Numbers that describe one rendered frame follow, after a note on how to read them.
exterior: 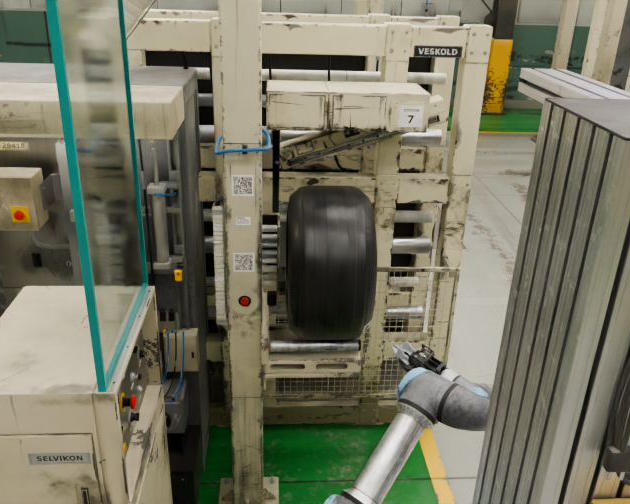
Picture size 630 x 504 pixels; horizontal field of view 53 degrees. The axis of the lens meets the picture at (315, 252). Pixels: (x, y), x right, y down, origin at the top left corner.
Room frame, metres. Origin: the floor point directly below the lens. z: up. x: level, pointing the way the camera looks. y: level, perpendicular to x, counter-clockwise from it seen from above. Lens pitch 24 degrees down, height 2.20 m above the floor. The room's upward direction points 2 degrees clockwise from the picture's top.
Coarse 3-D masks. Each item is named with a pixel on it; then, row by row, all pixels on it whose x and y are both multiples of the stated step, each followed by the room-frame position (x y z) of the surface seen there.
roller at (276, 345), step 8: (272, 344) 1.99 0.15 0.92; (280, 344) 2.00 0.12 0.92; (288, 344) 2.00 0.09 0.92; (296, 344) 2.00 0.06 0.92; (304, 344) 2.00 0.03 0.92; (312, 344) 2.00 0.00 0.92; (320, 344) 2.01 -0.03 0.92; (328, 344) 2.01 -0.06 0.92; (336, 344) 2.01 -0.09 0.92; (344, 344) 2.01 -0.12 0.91; (352, 344) 2.01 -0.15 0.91; (360, 344) 2.02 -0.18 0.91
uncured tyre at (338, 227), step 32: (320, 192) 2.13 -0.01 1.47; (352, 192) 2.14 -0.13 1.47; (288, 224) 2.07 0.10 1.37; (320, 224) 1.98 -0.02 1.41; (352, 224) 1.99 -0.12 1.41; (288, 256) 1.98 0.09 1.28; (320, 256) 1.91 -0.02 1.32; (352, 256) 1.92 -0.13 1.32; (288, 288) 1.95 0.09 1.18; (320, 288) 1.87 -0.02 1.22; (352, 288) 1.88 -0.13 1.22; (288, 320) 2.00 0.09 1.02; (320, 320) 1.89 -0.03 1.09; (352, 320) 1.89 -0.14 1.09
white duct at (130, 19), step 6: (126, 0) 2.30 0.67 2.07; (132, 0) 2.31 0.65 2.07; (138, 0) 2.31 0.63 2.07; (144, 0) 2.33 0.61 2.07; (150, 0) 2.35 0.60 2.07; (126, 6) 2.30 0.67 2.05; (132, 6) 2.31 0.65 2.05; (138, 6) 2.32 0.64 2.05; (144, 6) 2.34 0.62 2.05; (126, 12) 2.31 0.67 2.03; (132, 12) 2.32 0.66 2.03; (138, 12) 2.33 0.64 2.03; (126, 18) 2.31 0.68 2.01; (132, 18) 2.33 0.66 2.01; (138, 18) 2.37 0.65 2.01; (126, 24) 2.32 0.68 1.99; (132, 24) 2.34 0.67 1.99; (126, 30) 2.33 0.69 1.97
